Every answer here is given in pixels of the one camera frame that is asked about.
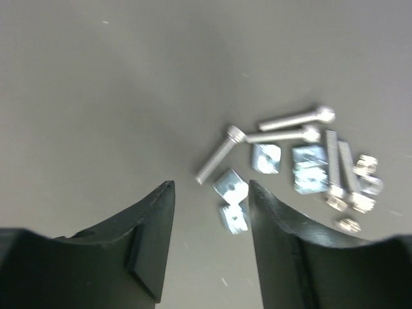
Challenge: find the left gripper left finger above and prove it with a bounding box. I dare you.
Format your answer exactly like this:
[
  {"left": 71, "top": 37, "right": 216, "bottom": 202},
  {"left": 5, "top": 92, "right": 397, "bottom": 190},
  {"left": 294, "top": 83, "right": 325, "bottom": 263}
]
[{"left": 1, "top": 181, "right": 175, "bottom": 308}]

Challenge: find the small hex nut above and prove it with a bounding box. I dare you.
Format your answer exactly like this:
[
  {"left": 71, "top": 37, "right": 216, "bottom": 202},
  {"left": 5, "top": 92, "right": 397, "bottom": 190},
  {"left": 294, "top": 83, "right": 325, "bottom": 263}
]
[{"left": 353, "top": 154, "right": 378, "bottom": 177}]

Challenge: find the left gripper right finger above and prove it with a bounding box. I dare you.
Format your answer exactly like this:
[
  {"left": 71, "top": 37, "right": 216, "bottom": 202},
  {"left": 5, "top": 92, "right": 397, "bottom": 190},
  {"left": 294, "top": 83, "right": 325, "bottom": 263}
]
[{"left": 248, "top": 181, "right": 411, "bottom": 308}]

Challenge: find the silver t-slot nut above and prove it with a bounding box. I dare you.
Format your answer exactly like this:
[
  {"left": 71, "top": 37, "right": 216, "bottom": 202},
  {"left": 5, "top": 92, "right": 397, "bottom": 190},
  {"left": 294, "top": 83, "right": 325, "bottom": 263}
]
[
  {"left": 292, "top": 144, "right": 328, "bottom": 195},
  {"left": 219, "top": 202, "right": 249, "bottom": 235},
  {"left": 251, "top": 144, "right": 281, "bottom": 174},
  {"left": 212, "top": 169, "right": 248, "bottom": 205}
]

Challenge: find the long silver screw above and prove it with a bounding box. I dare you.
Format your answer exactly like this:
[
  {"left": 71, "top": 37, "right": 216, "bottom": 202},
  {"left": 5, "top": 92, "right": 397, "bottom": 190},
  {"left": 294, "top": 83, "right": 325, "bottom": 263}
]
[
  {"left": 323, "top": 129, "right": 348, "bottom": 212},
  {"left": 338, "top": 140, "right": 376, "bottom": 214},
  {"left": 245, "top": 125, "right": 321, "bottom": 144},
  {"left": 257, "top": 106, "right": 335, "bottom": 131},
  {"left": 195, "top": 125, "right": 246, "bottom": 185}
]

